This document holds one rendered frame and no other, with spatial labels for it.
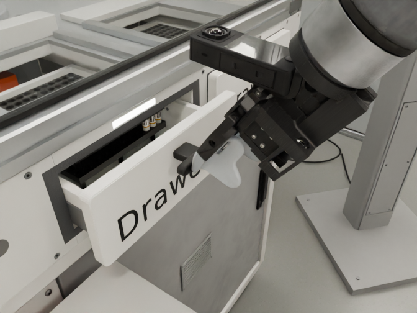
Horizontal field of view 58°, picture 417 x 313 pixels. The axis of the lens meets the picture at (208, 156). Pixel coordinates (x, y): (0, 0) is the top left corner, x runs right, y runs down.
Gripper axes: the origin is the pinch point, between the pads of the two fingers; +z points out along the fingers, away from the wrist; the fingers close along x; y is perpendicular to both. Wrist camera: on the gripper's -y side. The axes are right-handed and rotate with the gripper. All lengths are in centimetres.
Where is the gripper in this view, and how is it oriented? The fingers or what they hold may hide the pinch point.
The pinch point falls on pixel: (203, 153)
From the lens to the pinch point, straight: 46.2
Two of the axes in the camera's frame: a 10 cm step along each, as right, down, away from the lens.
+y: 6.8, 7.3, -0.4
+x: 5.6, -4.9, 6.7
